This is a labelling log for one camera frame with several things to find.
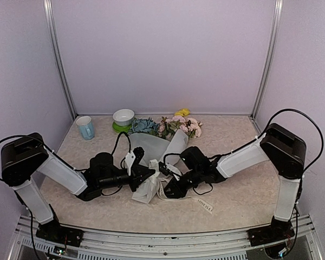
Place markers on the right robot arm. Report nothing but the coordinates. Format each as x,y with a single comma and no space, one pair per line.
281,147

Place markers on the aluminium frame post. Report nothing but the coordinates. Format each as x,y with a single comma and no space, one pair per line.
48,10
269,58

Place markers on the cream printed ribbon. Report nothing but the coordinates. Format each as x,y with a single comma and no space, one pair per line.
153,165

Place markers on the right aluminium frame post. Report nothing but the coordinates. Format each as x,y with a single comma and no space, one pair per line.
269,58

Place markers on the white ceramic bowl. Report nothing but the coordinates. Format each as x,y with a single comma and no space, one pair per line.
123,117

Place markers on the light blue mug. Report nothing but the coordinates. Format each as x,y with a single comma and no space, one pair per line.
85,126

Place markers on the pink fake flower bunch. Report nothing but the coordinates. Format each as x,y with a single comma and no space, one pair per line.
168,127

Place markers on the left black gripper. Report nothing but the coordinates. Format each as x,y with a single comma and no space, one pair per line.
139,175

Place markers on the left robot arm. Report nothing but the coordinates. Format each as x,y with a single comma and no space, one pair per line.
25,155

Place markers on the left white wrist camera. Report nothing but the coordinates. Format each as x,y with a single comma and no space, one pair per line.
133,157

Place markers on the left aluminium frame post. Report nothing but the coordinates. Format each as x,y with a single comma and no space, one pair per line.
48,10

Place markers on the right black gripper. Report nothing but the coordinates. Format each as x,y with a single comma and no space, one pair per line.
179,192

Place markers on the front aluminium rail base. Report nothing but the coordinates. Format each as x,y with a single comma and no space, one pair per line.
228,244

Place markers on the yellow fake flower stem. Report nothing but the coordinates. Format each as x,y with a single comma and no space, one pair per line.
182,112

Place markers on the green plate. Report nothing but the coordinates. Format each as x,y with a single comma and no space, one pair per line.
119,129

